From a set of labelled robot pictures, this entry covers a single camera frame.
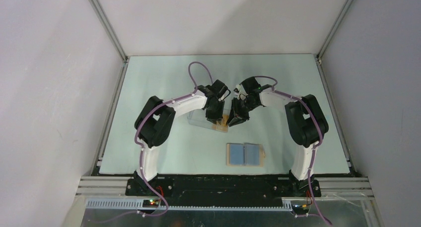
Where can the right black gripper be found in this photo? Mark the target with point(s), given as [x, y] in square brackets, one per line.
[236, 116]

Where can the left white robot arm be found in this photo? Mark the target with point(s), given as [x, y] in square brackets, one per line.
[154, 123]

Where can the gold credit card in box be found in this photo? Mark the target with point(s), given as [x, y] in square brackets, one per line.
[221, 125]

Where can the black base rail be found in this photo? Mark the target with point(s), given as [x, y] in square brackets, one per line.
[232, 191]

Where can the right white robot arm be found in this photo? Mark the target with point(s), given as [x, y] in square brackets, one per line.
[306, 121]

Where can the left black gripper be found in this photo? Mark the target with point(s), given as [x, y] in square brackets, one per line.
[214, 117]

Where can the clear plastic card box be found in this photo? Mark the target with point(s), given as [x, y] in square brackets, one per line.
[197, 118]

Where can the tan leather card holder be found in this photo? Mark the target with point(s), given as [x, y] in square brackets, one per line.
[246, 154]

